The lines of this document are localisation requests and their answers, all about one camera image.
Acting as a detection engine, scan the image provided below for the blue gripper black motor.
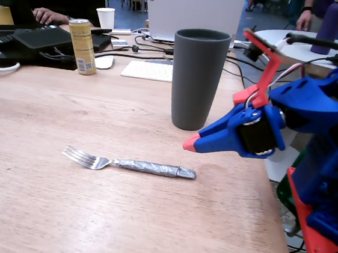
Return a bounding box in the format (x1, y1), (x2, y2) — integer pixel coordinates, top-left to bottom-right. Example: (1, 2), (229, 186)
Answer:
(182, 97), (291, 163)

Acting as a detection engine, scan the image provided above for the metal fork with taped handle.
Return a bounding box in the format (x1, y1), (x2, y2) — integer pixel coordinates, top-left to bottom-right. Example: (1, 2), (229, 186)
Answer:
(60, 144), (199, 181)

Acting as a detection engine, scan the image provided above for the bystander hand with watch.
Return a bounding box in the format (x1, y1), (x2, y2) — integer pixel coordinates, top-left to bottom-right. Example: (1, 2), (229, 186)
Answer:
(295, 11), (313, 32)

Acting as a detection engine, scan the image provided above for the seated person's bare hand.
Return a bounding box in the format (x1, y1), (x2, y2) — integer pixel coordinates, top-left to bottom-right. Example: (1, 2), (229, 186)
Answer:
(31, 6), (71, 28)

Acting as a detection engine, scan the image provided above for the tall gray cup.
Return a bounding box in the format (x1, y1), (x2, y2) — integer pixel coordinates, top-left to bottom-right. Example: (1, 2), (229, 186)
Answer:
(165, 26), (233, 135)

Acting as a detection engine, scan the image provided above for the white keyboard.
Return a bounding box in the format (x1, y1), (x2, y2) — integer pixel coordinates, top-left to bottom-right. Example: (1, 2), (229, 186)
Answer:
(120, 58), (175, 83)

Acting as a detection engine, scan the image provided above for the white round table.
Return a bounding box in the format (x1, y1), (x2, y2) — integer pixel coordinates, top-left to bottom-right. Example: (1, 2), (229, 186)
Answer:
(249, 25), (338, 80)

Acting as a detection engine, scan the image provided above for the silver Legion laptop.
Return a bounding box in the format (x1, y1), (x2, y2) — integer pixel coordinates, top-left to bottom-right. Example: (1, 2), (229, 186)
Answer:
(139, 0), (247, 50)

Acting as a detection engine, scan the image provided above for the small white card pack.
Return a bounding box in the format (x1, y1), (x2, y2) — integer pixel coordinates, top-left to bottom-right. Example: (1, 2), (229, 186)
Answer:
(110, 38), (132, 52)

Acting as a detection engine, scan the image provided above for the white computer mouse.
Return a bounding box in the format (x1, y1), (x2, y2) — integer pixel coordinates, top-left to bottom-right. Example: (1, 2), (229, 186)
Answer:
(93, 53), (115, 71)

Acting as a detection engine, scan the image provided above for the silver slim adapter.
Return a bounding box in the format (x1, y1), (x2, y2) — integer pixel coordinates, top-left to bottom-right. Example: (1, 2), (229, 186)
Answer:
(108, 27), (132, 37)

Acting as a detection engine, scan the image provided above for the black flat box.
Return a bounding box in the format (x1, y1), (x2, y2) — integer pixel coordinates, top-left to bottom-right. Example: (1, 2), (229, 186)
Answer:
(88, 32), (113, 55)

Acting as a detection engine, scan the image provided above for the purple bottle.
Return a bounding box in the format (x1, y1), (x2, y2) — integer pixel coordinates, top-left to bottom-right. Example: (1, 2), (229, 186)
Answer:
(309, 0), (338, 56)

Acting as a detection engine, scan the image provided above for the standing bystander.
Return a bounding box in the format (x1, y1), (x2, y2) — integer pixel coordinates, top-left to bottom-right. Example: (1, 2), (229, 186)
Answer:
(295, 0), (334, 35)

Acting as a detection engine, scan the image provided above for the black slim device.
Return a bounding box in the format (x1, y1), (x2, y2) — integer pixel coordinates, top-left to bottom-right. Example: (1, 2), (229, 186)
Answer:
(90, 26), (113, 36)

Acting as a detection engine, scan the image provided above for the white paper cup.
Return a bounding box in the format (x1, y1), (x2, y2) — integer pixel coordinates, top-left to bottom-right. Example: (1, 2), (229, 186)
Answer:
(94, 6), (117, 31)

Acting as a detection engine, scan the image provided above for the yellow drink can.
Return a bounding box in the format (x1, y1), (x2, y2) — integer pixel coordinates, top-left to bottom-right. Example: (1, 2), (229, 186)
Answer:
(63, 17), (103, 77)

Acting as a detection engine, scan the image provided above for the black keyboard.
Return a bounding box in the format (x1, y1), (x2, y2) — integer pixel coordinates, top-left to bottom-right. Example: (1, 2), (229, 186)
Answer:
(0, 19), (82, 72)

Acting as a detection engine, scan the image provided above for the tan cardboard box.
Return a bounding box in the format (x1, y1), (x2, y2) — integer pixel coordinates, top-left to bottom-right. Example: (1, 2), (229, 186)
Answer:
(0, 4), (17, 28)

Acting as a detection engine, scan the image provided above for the red camera mount bracket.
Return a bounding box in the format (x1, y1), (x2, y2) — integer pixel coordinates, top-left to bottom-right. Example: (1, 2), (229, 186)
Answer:
(232, 27), (286, 112)

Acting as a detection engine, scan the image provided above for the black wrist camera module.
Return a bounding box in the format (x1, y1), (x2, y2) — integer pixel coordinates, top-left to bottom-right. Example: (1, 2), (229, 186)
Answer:
(243, 44), (263, 64)

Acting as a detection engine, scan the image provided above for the black cable with inline plug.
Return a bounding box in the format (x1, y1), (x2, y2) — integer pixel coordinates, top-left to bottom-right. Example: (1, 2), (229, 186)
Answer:
(130, 33), (177, 58)

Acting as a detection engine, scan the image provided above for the thick black camera cable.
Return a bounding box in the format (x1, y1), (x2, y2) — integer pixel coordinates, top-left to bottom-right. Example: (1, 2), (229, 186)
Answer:
(283, 31), (338, 71)

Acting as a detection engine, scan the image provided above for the red robot base plate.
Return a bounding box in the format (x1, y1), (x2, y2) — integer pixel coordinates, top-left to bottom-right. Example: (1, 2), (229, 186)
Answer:
(278, 166), (338, 253)

